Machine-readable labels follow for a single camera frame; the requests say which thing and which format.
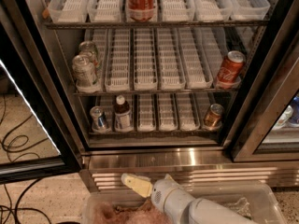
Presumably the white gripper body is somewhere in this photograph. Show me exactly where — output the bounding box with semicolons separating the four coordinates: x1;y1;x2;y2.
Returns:
151;179;195;224

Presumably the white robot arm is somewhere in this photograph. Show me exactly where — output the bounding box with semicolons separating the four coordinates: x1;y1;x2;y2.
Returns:
121;173;257;224

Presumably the steel fridge base grille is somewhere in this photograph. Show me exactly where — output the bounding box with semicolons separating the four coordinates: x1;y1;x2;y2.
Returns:
79;148;299;191

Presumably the orange soda can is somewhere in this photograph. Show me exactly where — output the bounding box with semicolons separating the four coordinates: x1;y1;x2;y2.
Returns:
204;104;224;129

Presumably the silver blue can bottom shelf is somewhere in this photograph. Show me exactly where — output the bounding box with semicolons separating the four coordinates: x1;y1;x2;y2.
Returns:
90;106;109;133

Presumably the open glass fridge door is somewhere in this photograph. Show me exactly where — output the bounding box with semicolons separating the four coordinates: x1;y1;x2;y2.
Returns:
0;0;82;184

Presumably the red cola can middle shelf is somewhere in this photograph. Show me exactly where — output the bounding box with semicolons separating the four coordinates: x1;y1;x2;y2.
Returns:
216;50;245;89

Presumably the silver can front middle shelf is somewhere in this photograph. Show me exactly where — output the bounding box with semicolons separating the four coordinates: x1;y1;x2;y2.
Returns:
72;55;97;87

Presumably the silver green can behind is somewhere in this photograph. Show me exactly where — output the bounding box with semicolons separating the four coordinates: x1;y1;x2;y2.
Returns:
78;40;101;69

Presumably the clear bin with pink wrap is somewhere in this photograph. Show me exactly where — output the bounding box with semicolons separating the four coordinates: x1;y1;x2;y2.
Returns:
81;190;174;224

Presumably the brown bottle white cap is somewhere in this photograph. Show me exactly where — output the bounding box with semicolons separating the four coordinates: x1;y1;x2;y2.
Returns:
114;95;133;132

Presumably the clear bin with bubble wrap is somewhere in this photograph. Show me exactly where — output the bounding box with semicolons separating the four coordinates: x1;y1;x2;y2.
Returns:
187;181;287;224

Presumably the bottom wire shelf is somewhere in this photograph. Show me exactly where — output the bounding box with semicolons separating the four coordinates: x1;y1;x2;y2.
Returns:
89;130;218;139

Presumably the wire shelf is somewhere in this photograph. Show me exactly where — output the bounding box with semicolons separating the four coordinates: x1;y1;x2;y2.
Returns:
44;20;269;30
89;130;218;139
73;88;239;96

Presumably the middle wire shelf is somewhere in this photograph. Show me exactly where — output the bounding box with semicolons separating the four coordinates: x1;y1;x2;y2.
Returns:
73;88;239;96

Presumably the black floor cable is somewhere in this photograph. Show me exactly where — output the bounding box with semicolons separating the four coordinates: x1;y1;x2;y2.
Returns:
0;93;54;224

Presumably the top wire shelf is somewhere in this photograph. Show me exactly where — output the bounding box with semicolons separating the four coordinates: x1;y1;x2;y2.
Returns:
44;20;269;30

